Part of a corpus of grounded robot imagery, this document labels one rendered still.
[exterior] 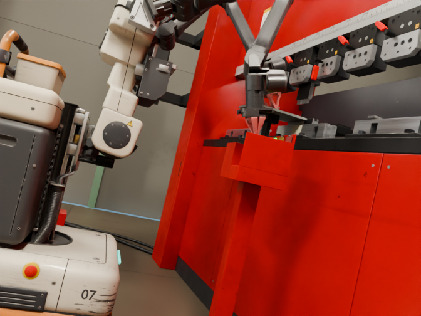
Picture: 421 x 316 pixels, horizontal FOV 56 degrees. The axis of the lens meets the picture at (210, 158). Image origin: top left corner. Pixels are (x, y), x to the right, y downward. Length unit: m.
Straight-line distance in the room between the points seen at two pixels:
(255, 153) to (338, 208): 0.32
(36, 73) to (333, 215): 1.14
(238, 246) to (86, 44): 3.81
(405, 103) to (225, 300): 1.34
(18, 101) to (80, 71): 3.35
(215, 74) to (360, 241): 1.72
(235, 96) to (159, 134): 2.12
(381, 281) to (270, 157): 0.45
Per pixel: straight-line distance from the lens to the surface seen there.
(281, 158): 1.23
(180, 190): 2.56
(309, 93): 1.89
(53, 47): 4.80
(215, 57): 2.68
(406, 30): 1.50
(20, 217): 1.41
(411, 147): 1.16
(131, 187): 4.66
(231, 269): 1.30
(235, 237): 1.28
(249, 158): 1.19
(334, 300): 1.29
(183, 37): 3.23
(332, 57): 1.76
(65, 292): 1.40
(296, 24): 2.17
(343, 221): 1.29
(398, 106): 2.19
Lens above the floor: 0.66
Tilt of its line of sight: 2 degrees up
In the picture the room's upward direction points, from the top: 13 degrees clockwise
